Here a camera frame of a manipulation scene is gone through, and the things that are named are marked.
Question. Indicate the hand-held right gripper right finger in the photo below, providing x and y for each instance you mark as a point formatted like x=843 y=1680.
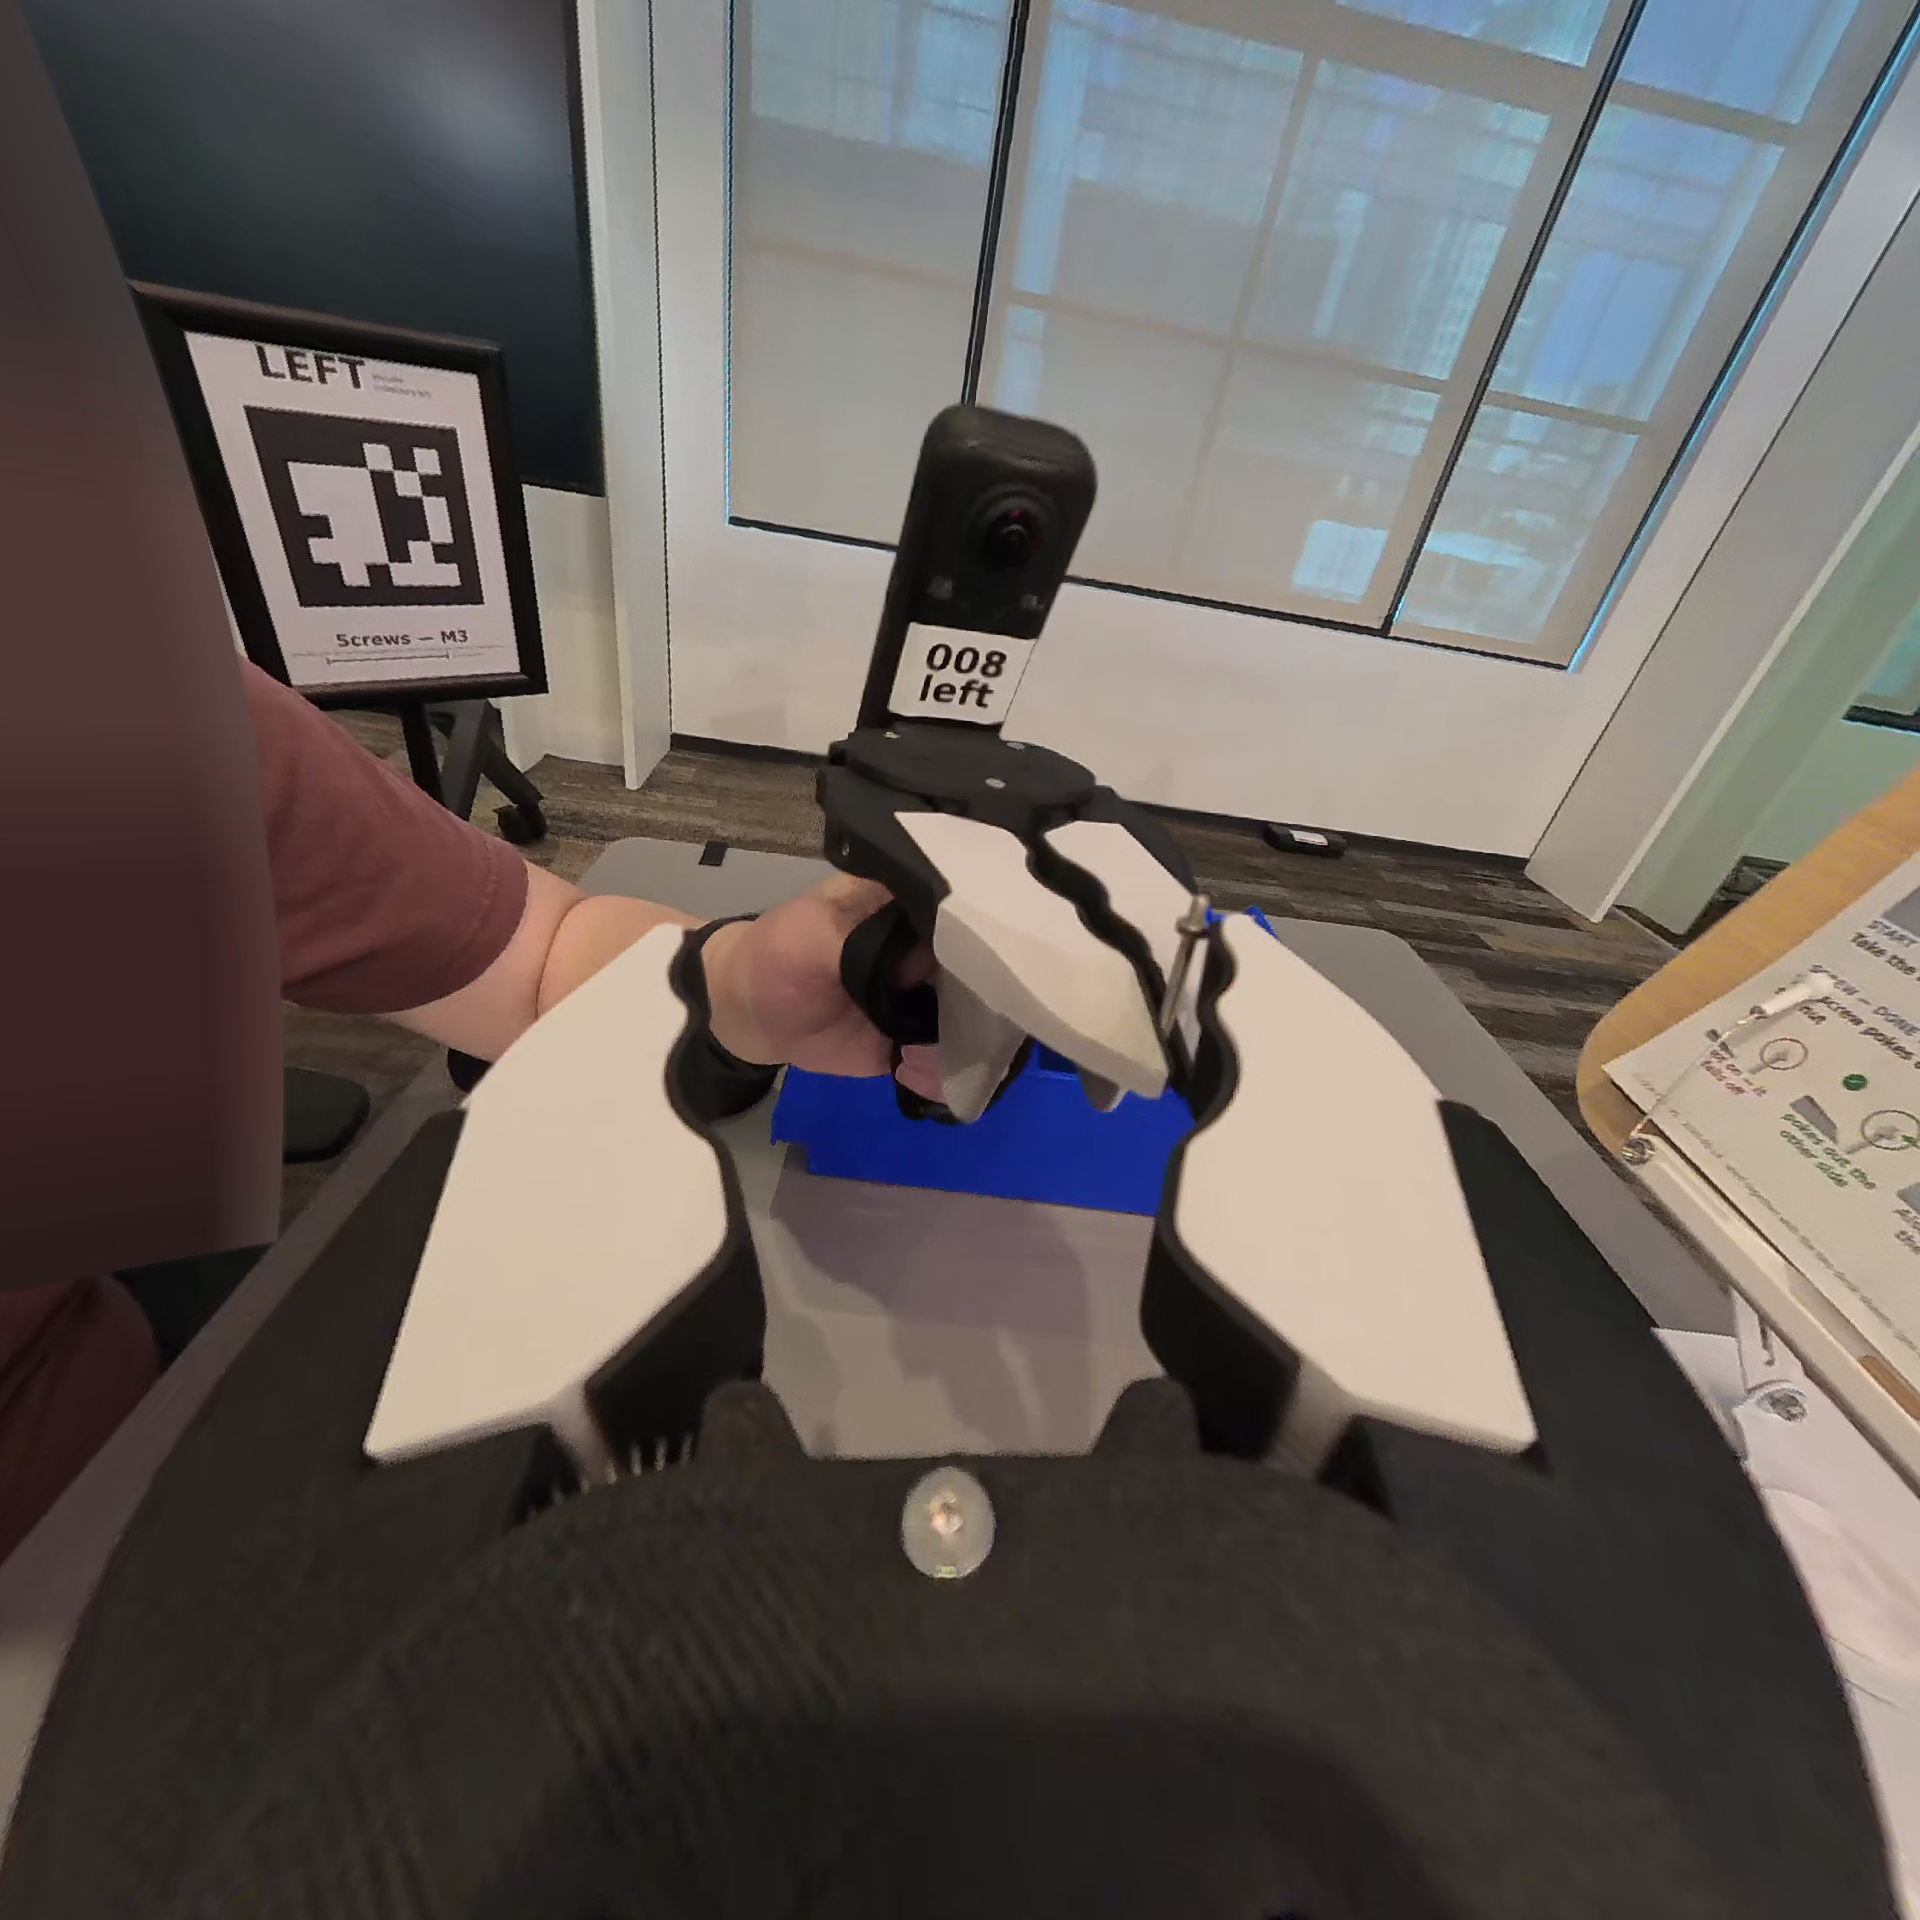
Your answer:
x=1350 y=1201

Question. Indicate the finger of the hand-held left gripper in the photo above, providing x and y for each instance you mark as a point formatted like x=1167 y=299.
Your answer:
x=990 y=914
x=1142 y=884

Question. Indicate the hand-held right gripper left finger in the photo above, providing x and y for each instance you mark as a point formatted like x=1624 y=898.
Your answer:
x=569 y=1201

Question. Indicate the small metal bolt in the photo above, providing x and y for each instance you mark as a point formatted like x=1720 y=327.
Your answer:
x=1184 y=961

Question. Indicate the blue plastic bin with divider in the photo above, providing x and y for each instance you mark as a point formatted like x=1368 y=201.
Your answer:
x=974 y=1161

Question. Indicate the person's left forearm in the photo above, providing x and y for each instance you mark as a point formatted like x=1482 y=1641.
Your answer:
x=569 y=944

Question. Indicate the person's left hand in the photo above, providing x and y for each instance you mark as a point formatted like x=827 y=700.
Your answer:
x=795 y=973

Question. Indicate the small black floor box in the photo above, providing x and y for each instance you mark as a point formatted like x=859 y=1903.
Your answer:
x=1305 y=840

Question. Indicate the instruction sheet on stand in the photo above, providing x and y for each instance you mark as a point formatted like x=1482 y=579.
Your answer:
x=1602 y=1079

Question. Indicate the large glass window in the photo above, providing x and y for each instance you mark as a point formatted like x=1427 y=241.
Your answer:
x=1200 y=299

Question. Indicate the printed instruction poster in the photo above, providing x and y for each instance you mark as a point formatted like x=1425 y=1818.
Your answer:
x=1799 y=1141

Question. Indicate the black framed marker sign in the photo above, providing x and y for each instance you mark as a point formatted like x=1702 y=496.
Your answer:
x=375 y=495

